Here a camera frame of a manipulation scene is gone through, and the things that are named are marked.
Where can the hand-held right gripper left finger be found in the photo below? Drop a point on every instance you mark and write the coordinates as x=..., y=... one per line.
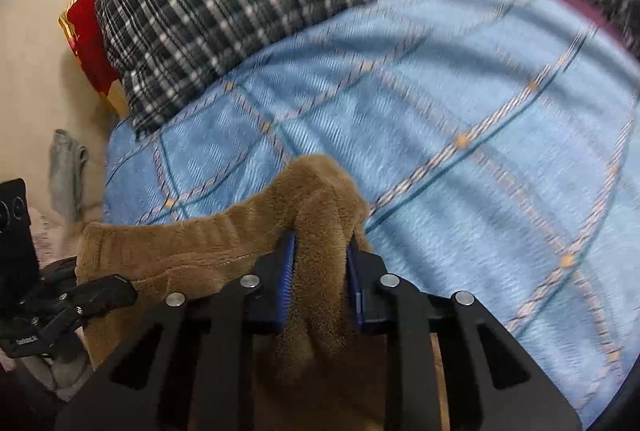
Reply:
x=286, y=283

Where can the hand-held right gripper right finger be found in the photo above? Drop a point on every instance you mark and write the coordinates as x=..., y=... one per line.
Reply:
x=356, y=283

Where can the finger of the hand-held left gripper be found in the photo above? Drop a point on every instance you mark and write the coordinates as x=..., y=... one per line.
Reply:
x=35, y=336
x=100, y=293

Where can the brown fleece pants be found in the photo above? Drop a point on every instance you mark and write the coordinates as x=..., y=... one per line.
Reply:
x=225, y=236

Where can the pink floral cloth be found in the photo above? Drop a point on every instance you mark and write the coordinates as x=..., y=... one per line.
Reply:
x=50, y=236

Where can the grey cloth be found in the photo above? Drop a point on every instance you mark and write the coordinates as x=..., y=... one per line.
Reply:
x=67, y=171

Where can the black white plaid pillow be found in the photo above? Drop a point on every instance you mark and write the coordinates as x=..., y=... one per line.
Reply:
x=215, y=1

